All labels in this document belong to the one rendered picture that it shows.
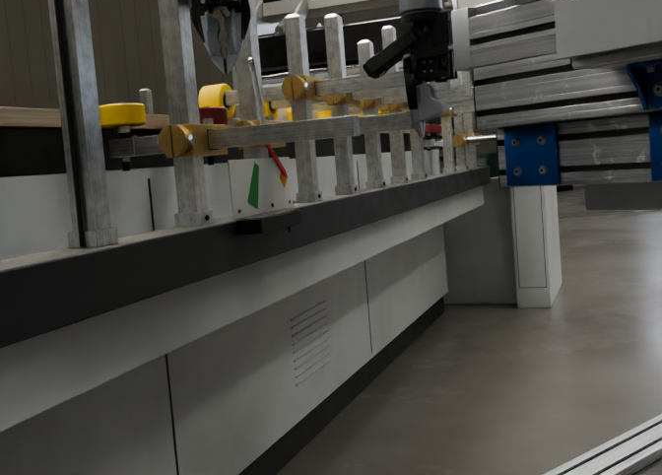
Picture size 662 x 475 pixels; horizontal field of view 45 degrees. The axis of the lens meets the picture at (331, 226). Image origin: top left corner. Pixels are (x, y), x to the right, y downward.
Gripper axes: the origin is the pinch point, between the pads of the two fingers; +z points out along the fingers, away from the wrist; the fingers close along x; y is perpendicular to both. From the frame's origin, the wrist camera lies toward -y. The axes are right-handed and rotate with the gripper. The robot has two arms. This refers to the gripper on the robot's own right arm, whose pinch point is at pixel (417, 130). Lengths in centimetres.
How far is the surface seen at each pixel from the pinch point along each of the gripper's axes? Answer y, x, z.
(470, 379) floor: -19, 127, 83
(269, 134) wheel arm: -17.1, -26.3, -0.6
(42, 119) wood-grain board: -49, -40, -5
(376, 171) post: -29, 69, 8
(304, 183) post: -30.3, 19.5, 8.7
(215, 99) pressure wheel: -51, 21, -12
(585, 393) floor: 20, 114, 83
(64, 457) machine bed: -50, -41, 47
